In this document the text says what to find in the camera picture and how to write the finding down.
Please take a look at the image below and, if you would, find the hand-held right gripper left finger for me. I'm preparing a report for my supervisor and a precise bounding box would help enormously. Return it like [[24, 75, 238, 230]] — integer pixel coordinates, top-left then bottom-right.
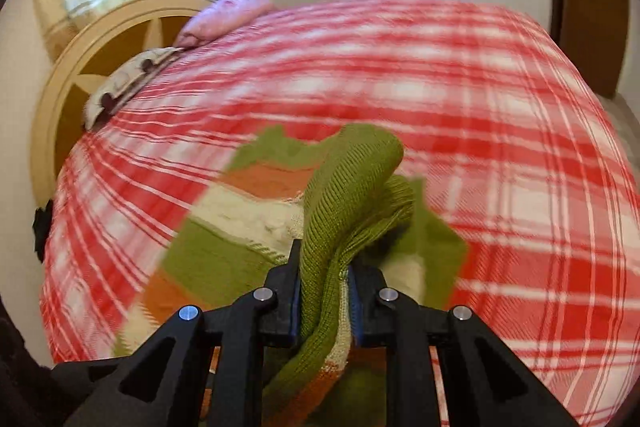
[[62, 239, 303, 427]]

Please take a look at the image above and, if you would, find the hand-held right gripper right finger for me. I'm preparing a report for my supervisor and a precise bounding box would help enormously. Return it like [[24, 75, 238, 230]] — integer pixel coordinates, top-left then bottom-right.
[[347, 264, 581, 427]]

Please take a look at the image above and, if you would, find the green striped knit sweater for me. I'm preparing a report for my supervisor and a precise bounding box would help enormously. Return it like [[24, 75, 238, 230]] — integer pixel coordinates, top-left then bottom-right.
[[112, 123, 468, 427]]

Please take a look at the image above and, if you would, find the red plaid bed blanket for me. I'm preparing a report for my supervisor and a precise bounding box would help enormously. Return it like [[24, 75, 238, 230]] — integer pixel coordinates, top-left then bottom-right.
[[39, 0, 640, 418]]

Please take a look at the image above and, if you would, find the black cloth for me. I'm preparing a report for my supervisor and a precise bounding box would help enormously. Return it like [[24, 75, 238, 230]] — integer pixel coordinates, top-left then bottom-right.
[[32, 199, 55, 263]]

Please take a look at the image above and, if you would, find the white brown patterned pillow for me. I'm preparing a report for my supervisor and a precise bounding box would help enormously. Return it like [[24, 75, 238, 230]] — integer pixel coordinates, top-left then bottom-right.
[[82, 48, 183, 131]]

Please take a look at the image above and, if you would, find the pink pillow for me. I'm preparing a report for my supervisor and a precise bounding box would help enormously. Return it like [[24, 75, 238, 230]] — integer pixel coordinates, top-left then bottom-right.
[[174, 0, 276, 49]]

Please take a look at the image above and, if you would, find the cream wooden headboard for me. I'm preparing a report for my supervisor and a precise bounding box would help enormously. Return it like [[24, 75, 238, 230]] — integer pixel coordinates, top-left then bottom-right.
[[30, 0, 218, 210]]

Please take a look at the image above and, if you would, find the brown wooden door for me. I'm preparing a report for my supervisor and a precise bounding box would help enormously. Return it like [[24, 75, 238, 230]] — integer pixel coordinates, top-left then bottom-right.
[[542, 0, 631, 100]]

